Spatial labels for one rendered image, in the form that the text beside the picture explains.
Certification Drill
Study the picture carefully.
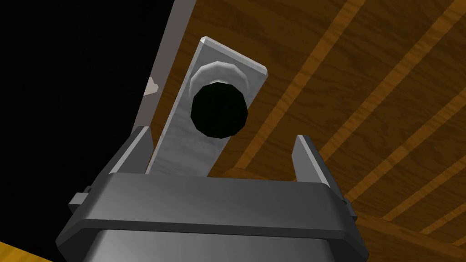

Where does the brown wooden door leaf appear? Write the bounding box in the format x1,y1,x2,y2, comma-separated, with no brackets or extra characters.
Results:
132,0,466,262

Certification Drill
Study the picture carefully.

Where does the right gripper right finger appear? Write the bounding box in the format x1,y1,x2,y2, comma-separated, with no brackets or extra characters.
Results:
291,134,335,188

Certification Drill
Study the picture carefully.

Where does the black and silver door knob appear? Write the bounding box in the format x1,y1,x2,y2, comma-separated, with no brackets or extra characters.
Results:
146,36,269,178

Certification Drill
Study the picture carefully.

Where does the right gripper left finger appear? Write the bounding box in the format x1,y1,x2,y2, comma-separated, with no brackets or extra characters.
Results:
109,126,155,175

